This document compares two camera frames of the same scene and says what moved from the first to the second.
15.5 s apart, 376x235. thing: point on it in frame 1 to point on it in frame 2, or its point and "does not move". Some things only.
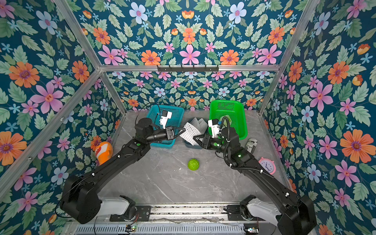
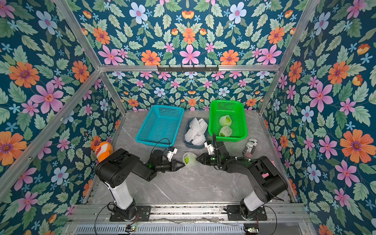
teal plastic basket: (153, 112) does not move
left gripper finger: (176, 135) to (179, 166)
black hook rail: (188, 69) does not move
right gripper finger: (197, 139) to (200, 159)
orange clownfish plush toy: (104, 152) does not move
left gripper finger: (183, 129) to (179, 164)
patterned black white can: (251, 145) does not move
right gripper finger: (198, 137) to (201, 158)
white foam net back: (190, 131) to (193, 162)
